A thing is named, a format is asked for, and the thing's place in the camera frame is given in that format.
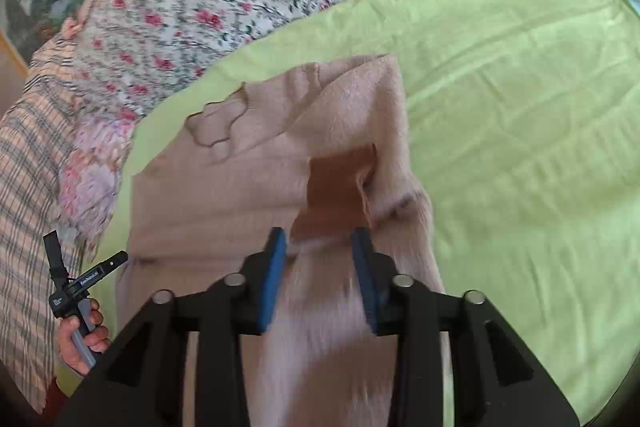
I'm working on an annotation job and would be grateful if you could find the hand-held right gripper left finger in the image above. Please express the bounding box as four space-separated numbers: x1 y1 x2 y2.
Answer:
55 227 288 427

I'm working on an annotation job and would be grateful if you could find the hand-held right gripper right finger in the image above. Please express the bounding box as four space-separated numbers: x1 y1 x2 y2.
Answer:
350 227 581 427

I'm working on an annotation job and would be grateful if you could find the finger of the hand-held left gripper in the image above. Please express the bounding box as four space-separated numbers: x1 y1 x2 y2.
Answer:
84 250 129 281
43 230 67 281

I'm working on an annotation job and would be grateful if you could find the dusty pink knit sweater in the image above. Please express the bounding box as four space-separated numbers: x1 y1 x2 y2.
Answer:
115 54 453 427

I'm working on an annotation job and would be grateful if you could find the person's left hand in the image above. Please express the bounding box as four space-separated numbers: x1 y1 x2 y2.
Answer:
57 299 111 376

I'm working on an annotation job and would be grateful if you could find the plaid blanket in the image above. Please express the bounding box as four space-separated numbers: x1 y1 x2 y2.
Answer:
0 22 96 413

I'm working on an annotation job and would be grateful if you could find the ruffled floral pillow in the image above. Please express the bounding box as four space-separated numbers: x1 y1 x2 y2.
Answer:
57 112 143 258

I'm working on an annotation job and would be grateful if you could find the green bed sheet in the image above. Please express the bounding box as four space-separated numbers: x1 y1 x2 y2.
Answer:
55 0 640 423

